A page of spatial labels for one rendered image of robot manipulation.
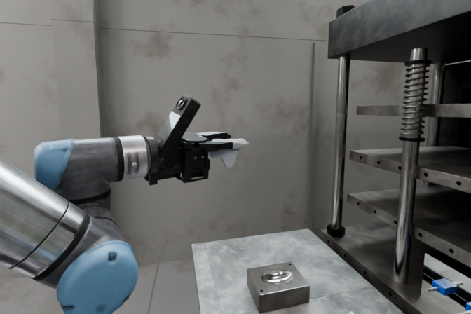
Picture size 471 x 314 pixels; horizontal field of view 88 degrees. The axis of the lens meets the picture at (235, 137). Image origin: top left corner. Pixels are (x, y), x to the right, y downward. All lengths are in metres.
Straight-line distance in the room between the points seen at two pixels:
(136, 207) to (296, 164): 1.67
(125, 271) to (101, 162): 0.17
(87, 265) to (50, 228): 0.05
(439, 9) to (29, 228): 1.15
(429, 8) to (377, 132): 2.15
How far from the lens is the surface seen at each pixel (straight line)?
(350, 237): 1.66
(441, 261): 1.27
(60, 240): 0.31
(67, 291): 0.31
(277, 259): 1.33
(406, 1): 1.22
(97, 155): 0.42
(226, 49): 2.48
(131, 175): 0.44
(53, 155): 0.42
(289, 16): 2.74
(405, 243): 1.31
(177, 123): 0.45
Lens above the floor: 1.52
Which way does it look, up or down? 7 degrees down
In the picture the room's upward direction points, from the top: straight up
